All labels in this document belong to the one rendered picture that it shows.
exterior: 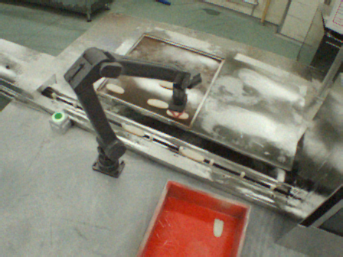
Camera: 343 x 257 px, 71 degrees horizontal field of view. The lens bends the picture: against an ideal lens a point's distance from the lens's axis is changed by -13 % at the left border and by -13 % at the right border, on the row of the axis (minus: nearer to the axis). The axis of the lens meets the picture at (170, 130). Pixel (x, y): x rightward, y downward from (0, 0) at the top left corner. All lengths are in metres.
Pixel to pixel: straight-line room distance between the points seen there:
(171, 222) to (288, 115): 0.76
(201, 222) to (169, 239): 0.14
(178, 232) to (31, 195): 0.59
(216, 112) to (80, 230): 0.78
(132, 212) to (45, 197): 0.35
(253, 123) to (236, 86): 0.23
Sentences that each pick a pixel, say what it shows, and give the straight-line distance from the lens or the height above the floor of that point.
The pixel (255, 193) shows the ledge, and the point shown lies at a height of 0.86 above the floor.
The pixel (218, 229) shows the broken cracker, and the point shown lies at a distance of 1.04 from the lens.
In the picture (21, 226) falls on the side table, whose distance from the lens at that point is 1.10.
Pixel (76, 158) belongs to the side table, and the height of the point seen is 0.82.
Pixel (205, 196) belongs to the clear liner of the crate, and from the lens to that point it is 1.00.
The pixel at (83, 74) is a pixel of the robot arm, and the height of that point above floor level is 1.33.
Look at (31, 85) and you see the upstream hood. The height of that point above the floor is 0.92.
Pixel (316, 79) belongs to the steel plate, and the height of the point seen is 0.82.
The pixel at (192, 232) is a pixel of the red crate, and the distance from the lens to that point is 1.02.
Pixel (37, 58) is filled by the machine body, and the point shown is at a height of 0.82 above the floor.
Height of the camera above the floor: 1.77
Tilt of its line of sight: 48 degrees down
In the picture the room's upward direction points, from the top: 9 degrees clockwise
